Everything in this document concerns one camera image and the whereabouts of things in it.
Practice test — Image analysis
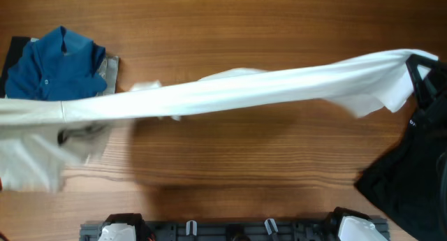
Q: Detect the white t-shirt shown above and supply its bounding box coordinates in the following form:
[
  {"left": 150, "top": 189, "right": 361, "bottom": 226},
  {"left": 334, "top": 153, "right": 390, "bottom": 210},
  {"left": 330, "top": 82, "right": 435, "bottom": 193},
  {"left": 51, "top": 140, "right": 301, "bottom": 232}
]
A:
[{"left": 1, "top": 49, "right": 439, "bottom": 191}]

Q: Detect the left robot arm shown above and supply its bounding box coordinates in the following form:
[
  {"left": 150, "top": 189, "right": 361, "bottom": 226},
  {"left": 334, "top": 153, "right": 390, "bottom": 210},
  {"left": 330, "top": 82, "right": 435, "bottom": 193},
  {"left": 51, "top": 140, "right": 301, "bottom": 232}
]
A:
[{"left": 98, "top": 213, "right": 156, "bottom": 241}]

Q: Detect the black garment right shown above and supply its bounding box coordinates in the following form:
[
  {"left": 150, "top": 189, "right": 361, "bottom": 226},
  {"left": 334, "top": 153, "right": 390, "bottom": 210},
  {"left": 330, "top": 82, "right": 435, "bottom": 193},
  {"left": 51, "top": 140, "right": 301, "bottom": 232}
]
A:
[{"left": 355, "top": 110, "right": 446, "bottom": 241}]

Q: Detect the light grey folded garment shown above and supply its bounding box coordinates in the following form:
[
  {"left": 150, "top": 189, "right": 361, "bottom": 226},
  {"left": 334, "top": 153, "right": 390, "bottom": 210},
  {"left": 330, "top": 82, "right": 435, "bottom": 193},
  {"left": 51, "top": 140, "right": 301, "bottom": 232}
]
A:
[{"left": 97, "top": 51, "right": 119, "bottom": 96}]

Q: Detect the blue polo shirt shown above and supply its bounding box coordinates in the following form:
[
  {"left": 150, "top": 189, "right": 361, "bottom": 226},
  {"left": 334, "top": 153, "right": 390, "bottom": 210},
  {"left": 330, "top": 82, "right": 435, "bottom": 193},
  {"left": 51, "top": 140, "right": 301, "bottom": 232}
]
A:
[{"left": 5, "top": 26, "right": 107, "bottom": 101}]

